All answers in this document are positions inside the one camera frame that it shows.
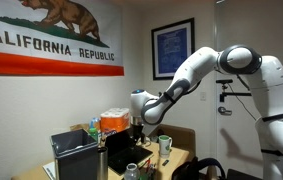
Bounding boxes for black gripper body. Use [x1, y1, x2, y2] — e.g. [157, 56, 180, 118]
[131, 123, 146, 145]

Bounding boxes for clear plastic bottle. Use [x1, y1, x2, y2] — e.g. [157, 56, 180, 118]
[123, 162, 142, 180]

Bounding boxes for blue spray bottle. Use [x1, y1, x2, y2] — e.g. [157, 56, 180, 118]
[88, 116, 102, 132]

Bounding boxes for green bottle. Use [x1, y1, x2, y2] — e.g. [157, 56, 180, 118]
[87, 127, 100, 144]

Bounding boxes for black laptop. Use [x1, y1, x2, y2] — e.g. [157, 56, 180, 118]
[103, 127, 155, 176]

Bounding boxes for orange paper towel pack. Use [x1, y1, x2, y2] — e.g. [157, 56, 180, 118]
[99, 106, 131, 137]

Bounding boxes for white mug with green logo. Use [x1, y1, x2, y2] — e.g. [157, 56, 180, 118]
[157, 134, 174, 159]

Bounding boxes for red pen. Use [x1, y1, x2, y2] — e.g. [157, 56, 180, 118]
[144, 158, 152, 171]

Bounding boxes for stainless steel tumbler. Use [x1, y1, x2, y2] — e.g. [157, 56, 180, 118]
[96, 146, 110, 180]

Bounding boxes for brown cardboard box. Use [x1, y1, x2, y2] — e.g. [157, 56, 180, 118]
[68, 122, 91, 133]

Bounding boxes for grey trash bin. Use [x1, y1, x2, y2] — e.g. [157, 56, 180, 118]
[49, 128, 101, 180]

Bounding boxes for black framed blue picture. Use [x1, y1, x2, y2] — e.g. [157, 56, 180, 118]
[150, 17, 196, 82]

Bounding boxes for white paper sheets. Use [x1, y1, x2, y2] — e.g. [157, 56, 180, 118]
[42, 161, 58, 180]

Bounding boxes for California Republic flag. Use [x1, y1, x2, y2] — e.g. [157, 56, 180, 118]
[0, 0, 126, 77]

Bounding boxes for silver door handle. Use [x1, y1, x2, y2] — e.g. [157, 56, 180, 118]
[217, 106, 233, 117]

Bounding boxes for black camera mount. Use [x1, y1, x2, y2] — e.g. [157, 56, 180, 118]
[215, 78, 253, 104]

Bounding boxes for black cable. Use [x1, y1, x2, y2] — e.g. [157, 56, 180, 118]
[227, 83, 259, 122]

